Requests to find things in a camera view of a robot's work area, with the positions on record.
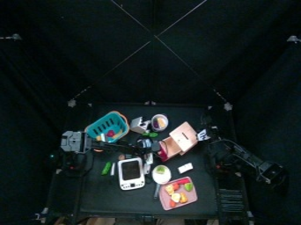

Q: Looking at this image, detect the wooden drawer with red front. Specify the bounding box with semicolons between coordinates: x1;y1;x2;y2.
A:
158;135;182;163

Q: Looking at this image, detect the light wooden drawer cabinet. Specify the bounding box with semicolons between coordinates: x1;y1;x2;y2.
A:
169;120;199;156

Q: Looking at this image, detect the white toy kitchen scale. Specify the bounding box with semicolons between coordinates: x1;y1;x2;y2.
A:
116;157;146;192

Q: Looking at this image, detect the white round bowl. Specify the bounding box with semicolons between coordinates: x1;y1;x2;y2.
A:
151;164;173;185

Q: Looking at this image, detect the white rectangular block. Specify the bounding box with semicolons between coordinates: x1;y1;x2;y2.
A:
177;163;194;174

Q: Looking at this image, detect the green marker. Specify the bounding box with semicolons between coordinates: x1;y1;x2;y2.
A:
102;161;112;176

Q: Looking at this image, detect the white toy toaster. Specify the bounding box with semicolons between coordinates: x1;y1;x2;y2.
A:
130;116;151;134

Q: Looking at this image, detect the small white bowl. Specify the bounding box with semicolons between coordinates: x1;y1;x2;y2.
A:
150;113;170;132

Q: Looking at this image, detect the white and yellow toy egg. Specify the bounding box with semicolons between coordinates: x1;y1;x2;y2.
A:
170;192;182;204

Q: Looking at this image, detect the orange toy food piece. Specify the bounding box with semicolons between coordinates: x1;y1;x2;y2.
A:
179;192;190;205

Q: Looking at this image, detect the pink rectangular tray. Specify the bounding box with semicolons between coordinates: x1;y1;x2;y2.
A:
158;176;199;211

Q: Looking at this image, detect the white text label sticker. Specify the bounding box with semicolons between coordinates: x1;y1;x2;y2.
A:
218;187;246;214

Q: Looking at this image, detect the black backdrop cloth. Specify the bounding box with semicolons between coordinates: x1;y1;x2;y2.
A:
0;0;301;225

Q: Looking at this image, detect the teal basket with orange handles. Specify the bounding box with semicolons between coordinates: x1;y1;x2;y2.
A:
83;110;131;153

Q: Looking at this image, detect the thin diagonal brace cord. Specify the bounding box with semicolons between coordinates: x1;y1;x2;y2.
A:
110;0;229;104
72;0;209;100

